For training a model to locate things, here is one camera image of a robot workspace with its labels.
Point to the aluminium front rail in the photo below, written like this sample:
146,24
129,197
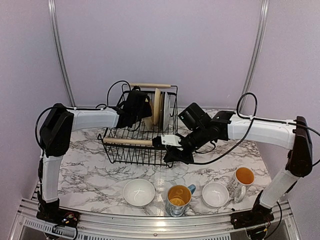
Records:
100,226

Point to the white patterned mug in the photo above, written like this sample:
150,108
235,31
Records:
239,184

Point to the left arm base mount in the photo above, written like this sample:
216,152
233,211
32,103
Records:
61,217

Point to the cream bird pattern plate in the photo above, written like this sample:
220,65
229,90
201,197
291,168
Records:
148,122

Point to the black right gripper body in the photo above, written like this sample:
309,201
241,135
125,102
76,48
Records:
199,137

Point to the aluminium frame post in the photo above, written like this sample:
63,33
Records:
59,51
261,29

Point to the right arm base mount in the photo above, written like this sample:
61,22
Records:
250,218

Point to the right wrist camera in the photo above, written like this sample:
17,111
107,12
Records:
166,140

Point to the grey reindeer plate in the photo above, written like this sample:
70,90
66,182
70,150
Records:
161,110

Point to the black wire dish rack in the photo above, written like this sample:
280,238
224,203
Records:
124,145

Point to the small white bowl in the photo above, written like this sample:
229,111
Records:
215,195

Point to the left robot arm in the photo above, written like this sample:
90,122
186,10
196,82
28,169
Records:
54,136

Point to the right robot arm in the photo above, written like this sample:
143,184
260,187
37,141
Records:
292,135

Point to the pale yellow round plate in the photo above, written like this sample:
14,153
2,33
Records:
156,106

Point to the red and teal plate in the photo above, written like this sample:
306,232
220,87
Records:
166,111

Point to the blue handled mug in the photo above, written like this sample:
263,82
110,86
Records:
177,199

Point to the left aluminium frame post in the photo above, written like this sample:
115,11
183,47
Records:
59,51

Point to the right aluminium frame post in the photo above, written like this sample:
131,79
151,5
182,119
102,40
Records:
261,29

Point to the large white bowl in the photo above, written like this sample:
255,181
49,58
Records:
139,192

